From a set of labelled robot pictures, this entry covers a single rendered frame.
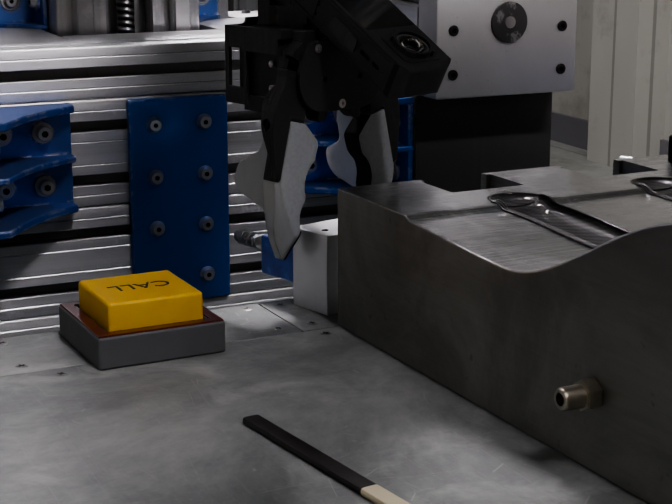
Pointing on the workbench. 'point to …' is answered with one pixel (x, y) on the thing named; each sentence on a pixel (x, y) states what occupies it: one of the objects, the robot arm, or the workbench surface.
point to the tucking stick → (322, 461)
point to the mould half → (526, 308)
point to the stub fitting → (579, 395)
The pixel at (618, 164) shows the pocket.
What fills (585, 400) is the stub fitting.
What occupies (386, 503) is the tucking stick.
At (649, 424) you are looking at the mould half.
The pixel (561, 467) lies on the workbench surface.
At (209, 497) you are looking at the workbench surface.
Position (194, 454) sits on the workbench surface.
